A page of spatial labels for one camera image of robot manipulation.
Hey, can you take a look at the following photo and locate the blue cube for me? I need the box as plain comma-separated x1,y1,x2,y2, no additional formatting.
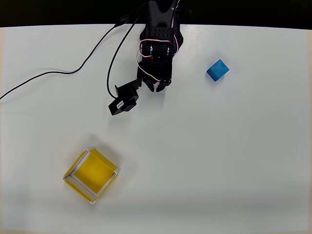
206,58,230,82

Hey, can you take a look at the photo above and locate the yellow open box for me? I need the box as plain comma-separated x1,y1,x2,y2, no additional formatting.
62,148,121,205

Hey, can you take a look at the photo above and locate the red white wrist servo wire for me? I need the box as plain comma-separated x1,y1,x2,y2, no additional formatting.
135,39,173,85

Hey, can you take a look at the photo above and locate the black camera on bracket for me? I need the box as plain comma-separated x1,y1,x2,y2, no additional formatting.
108,79,143,117

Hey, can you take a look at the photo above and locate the thin black camera cable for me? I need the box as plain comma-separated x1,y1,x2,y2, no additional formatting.
106,4,148,98

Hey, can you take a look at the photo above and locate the black extension cable with plug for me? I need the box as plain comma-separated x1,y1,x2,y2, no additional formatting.
0,13,137,101

